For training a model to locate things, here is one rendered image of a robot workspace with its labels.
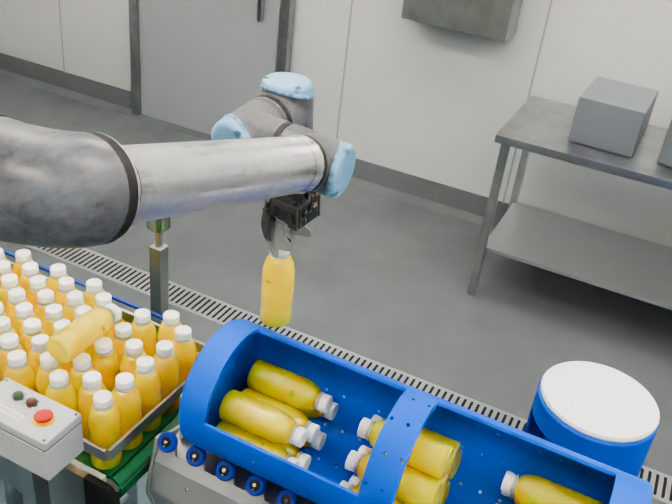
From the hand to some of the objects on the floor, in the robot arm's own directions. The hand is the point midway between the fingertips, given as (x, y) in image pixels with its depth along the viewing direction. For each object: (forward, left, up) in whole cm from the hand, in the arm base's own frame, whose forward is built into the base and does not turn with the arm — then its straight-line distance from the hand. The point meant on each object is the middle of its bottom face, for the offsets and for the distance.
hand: (280, 245), depth 157 cm
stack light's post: (+28, +46, -143) cm, 153 cm away
